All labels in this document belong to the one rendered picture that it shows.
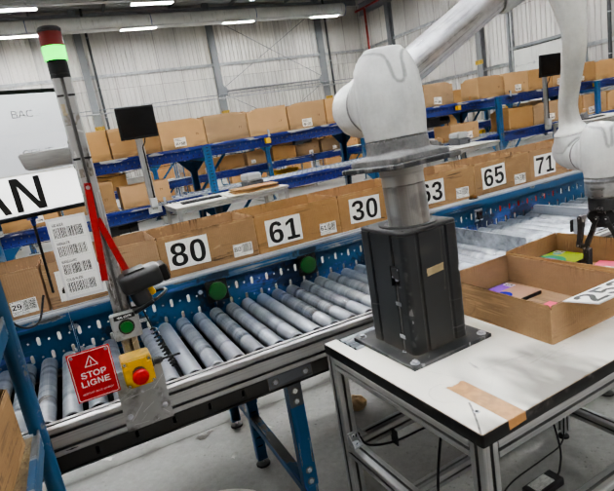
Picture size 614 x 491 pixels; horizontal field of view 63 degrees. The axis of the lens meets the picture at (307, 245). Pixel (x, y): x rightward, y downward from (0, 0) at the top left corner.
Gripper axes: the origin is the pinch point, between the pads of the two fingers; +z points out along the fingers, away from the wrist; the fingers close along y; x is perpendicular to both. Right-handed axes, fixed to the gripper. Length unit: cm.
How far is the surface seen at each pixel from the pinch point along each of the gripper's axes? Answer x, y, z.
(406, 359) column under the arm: -68, -25, 6
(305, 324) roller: -61, -69, 7
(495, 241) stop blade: 33, -50, 5
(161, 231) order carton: -60, -152, -21
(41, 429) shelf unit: -144, -43, -13
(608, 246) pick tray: 18.2, -3.8, 0.5
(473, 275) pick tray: -21.2, -31.1, -0.1
